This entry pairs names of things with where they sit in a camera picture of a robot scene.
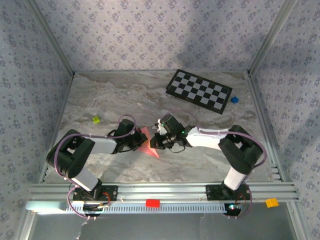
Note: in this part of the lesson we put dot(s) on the pink paper sheet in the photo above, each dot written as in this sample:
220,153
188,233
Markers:
149,151

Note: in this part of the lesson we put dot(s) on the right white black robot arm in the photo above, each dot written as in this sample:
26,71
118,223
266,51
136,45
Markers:
205,137

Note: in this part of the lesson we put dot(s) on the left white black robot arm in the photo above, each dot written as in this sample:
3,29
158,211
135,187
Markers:
102,146

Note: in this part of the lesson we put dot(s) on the yellow-green toy brick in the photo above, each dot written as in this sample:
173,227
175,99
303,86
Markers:
96,119

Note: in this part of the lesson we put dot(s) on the black white checkerboard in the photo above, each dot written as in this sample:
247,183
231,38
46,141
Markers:
198,91

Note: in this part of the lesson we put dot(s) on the red toy brick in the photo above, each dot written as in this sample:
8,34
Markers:
152,203

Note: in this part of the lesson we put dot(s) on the blue toy brick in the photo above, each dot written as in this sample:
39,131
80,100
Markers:
234,100

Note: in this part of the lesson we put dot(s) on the black round controller board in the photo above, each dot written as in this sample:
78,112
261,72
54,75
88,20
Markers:
92,208
233,209

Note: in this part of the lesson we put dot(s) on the pale blue flat plate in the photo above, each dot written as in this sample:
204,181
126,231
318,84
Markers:
45,206

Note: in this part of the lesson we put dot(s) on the orange toy brick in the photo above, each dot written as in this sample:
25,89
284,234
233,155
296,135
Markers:
272,203

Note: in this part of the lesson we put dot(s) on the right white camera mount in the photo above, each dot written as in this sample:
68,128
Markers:
160,126

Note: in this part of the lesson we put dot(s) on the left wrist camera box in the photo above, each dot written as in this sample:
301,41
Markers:
126,127

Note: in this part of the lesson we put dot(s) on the wide aluminium extrusion rail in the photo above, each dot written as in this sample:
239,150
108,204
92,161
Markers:
162,191

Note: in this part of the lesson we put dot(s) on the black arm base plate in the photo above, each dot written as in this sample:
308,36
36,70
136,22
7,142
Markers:
212,192
112,192

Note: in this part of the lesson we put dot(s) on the aluminium frame rail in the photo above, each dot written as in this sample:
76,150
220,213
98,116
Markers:
61,112
125,71
261,112

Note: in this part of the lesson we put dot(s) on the aluminium frame post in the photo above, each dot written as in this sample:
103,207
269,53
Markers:
270,37
53,37

